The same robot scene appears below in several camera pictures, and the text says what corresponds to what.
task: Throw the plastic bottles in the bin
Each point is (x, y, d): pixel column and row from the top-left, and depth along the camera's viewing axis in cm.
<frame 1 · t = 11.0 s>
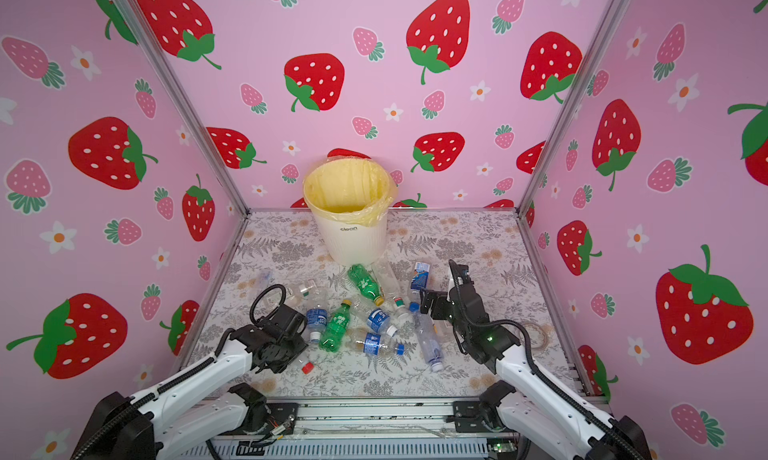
left hand: (303, 348, 85), fingers open
right hand: (432, 290, 80), fingers open
yellow bin liner bag: (357, 191, 106), point 18 cm above the table
green bottle near bin: (368, 286, 95), point 6 cm above the table
green bottle yellow cap: (336, 329, 85), point 6 cm above the table
clear bottle blue label left: (316, 322, 87), point 6 cm above the table
clear bottle blue label middle: (376, 318, 87), point 6 cm above the table
clear bottle blue cap lying: (365, 342, 83), point 6 cm above the table
long clear bottle blue cap: (428, 334, 87), point 3 cm above the table
clear bottle red cap: (306, 369, 83), on the table
clear plastic pen box: (265, 278, 102), on the table

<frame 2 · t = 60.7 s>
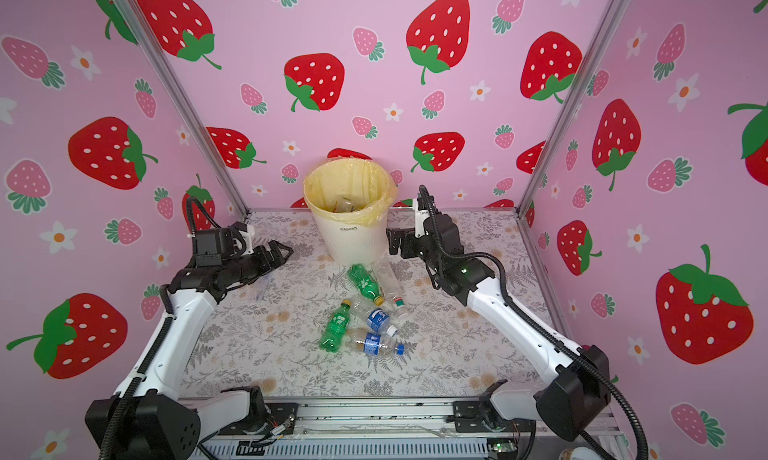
left hand: (280, 254, 79), fingers open
right hand: (399, 226, 75), fingers open
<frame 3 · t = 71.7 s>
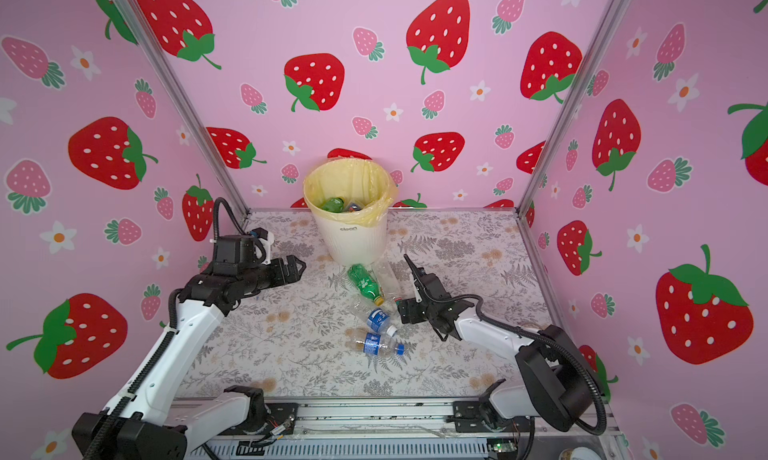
left hand: (290, 265, 78), fingers open
right hand: (407, 304, 88), fingers open
green bottle yellow cap: (335, 205, 99), point 20 cm above the table
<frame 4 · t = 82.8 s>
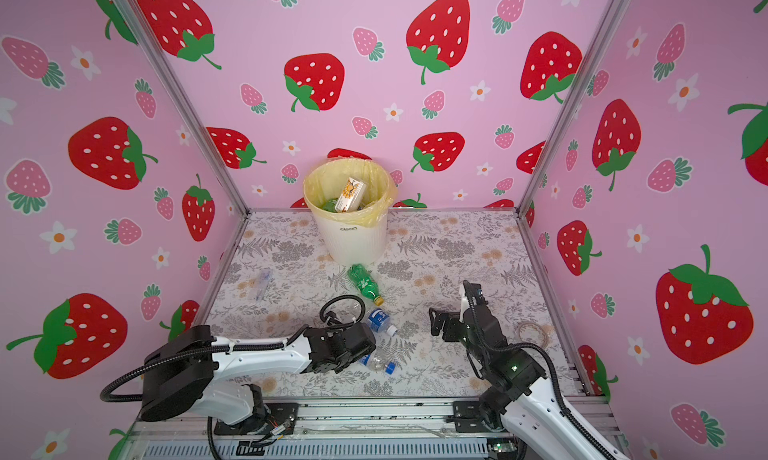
left hand: (369, 349, 83), fingers open
right hand: (442, 310, 77), fingers open
clear bottle blue cap lying: (380, 360, 85), on the table
